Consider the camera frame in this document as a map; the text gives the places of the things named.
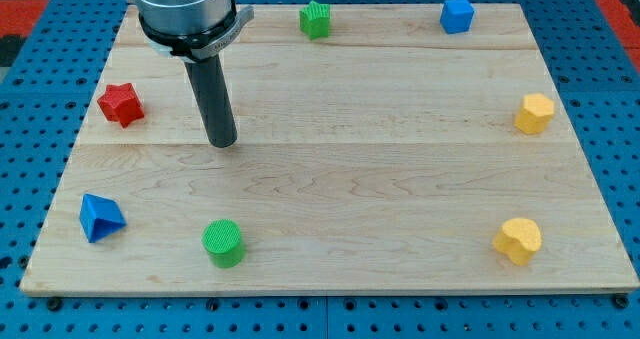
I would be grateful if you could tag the blue cube block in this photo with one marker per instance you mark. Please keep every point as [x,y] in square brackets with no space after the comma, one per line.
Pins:
[457,16]

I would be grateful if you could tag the yellow heart block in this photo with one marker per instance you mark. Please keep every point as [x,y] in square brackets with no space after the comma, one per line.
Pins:
[519,239]

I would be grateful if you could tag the green cylinder block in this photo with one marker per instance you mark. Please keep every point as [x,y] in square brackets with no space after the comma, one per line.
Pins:
[223,242]

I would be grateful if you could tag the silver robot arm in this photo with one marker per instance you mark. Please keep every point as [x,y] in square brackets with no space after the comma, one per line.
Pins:
[192,30]

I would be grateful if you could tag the wooden board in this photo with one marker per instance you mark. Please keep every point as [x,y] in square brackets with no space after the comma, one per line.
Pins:
[379,161]

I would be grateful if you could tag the blue triangle block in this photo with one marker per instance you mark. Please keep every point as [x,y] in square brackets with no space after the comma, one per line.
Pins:
[100,217]

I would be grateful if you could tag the yellow hexagon block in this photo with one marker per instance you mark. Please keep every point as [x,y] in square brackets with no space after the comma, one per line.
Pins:
[534,114]

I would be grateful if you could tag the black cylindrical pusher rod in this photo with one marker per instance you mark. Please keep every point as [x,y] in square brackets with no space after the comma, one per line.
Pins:
[210,91]

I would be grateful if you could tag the green star block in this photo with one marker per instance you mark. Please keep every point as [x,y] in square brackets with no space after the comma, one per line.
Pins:
[315,20]

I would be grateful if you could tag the red star block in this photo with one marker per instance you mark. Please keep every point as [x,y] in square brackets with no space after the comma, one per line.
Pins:
[120,103]

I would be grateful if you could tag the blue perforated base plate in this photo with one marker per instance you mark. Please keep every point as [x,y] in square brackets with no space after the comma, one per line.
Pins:
[52,54]

